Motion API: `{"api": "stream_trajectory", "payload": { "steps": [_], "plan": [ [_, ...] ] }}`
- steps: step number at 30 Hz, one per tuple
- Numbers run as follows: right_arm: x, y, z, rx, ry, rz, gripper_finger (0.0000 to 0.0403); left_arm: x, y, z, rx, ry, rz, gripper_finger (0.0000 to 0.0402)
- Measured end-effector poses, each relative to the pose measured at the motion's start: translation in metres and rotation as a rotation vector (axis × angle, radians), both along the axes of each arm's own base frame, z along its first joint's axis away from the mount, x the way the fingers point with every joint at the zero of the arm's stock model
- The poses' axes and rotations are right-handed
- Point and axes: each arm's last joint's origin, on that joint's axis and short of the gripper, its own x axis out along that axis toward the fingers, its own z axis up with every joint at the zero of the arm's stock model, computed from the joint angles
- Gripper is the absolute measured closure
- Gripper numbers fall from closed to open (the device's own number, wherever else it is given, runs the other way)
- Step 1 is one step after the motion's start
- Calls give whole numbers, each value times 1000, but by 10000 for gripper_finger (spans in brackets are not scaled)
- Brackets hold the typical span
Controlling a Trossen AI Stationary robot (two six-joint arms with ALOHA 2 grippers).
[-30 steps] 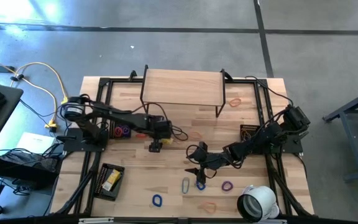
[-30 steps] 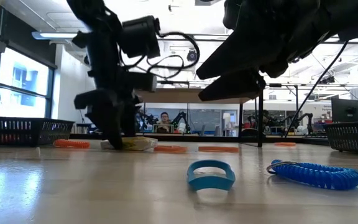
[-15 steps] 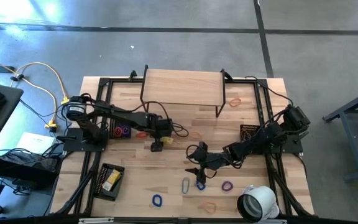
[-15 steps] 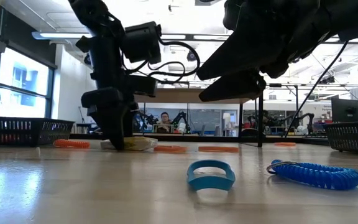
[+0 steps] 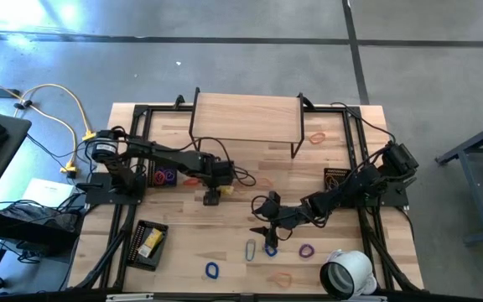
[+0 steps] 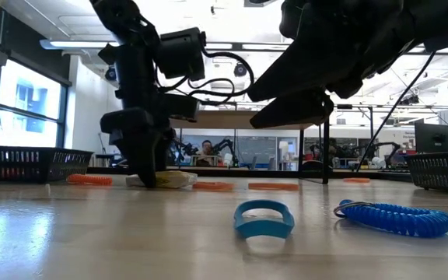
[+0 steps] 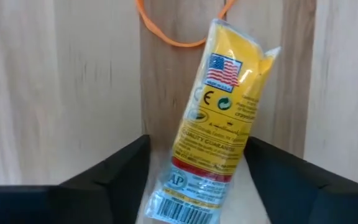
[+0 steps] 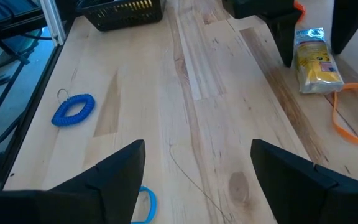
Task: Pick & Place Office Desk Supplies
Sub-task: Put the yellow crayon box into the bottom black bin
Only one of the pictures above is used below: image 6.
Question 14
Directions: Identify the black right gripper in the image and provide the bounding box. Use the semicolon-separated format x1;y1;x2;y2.
247;0;415;130

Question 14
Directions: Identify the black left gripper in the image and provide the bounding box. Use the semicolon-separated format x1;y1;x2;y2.
99;93;201;189

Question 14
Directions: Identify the silver yellow snack bar wrapper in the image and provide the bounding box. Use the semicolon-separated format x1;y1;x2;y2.
125;170;199;190

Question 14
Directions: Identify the person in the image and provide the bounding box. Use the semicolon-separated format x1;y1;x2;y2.
196;138;219;167

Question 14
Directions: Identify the black plastic mesh basket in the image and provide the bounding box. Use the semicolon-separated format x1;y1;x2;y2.
0;144;94;184
404;151;448;191

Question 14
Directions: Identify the blue silicone wristband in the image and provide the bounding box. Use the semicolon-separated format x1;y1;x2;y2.
234;199;296;240

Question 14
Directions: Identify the long ceiling light strip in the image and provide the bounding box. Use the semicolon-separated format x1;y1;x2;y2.
39;38;299;54

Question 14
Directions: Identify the black monitor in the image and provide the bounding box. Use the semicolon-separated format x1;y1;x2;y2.
415;122;448;154

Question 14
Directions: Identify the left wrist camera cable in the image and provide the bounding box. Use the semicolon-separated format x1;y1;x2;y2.
153;46;256;108

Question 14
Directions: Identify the orange spiral coil keychain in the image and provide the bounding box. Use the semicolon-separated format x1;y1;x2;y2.
66;173;114;187

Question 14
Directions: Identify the wooden shelf with black frame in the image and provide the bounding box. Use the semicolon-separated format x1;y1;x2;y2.
169;100;331;185

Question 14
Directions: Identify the black metal table frame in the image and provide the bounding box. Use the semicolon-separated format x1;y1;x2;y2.
86;166;414;184

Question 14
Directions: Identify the long black hanging cable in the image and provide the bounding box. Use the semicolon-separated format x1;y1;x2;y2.
354;50;439;173

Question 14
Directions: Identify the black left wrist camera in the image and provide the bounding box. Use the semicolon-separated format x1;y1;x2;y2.
156;26;208;82

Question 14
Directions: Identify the large window with dark frame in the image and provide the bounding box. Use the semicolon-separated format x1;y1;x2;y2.
0;58;69;149

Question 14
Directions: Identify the blue spiral coil keychain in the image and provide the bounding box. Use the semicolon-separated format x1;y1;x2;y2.
333;199;448;239

